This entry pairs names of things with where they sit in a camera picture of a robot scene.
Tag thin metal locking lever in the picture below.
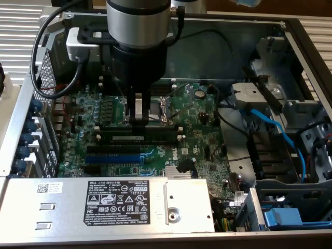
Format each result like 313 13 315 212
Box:
115 81 128 102

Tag power supply wire bundle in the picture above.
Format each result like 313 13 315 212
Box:
211 197 236 232

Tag blue rear port plug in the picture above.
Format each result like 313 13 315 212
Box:
12 158 27 173
28 98 44 115
19 132 34 146
24 118 38 133
17 145 31 159

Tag silver power supply unit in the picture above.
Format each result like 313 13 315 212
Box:
0 177 216 241

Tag RAM memory stick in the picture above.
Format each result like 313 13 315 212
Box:
94 125 184 133

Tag open gray PC case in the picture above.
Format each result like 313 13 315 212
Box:
0 7 332 247

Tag black box behind case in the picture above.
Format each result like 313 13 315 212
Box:
51 0 93 8

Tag black RAM slot white clips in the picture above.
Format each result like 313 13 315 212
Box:
100 75 177 88
99 82 176 97
93 133 185 146

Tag dark gray drive cage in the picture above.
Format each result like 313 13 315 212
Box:
234 178 332 233

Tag black wire plug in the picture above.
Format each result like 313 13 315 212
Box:
176 158 196 173

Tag silver finned chipset heatsink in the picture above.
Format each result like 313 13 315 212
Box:
164 165 199 179

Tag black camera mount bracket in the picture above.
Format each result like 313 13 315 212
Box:
76 22 115 47

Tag blue SATA wire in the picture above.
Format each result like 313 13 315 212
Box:
240 102 307 180

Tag white QR code sticker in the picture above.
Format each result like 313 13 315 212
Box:
35 182 64 194

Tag black camera cable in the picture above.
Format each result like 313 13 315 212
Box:
31 0 91 99

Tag blue expansion slot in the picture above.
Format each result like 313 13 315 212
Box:
85 154 143 164

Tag black ribbed plastic shroud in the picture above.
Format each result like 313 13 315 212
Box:
246 131 299 180

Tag green RAM stick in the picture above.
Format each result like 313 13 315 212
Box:
100 130 179 143

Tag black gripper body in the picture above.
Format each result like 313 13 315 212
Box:
110 41 168 89

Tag CPU socket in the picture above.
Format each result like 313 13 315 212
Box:
121 95 172 127

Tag silver metal disk bay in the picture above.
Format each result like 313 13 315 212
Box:
230 32 332 182

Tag long black expansion slot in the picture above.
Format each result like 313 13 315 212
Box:
87 144 142 155

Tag silver metal bracket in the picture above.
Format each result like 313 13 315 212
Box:
38 7 65 36

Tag metal socket cover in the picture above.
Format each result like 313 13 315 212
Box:
165 82 195 118

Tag black power supply label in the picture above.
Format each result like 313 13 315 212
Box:
83 180 151 226

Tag short black expansion slot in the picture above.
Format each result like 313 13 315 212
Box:
84 165 102 175

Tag green motherboard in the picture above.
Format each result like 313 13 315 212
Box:
56 80 254 217

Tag blue plastic latch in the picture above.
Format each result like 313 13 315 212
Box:
263 207 304 231

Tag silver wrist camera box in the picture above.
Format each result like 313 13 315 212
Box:
66 27 101 62

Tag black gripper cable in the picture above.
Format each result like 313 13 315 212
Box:
160 5 186 49

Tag thin red wire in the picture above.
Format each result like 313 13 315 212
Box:
41 79 80 122

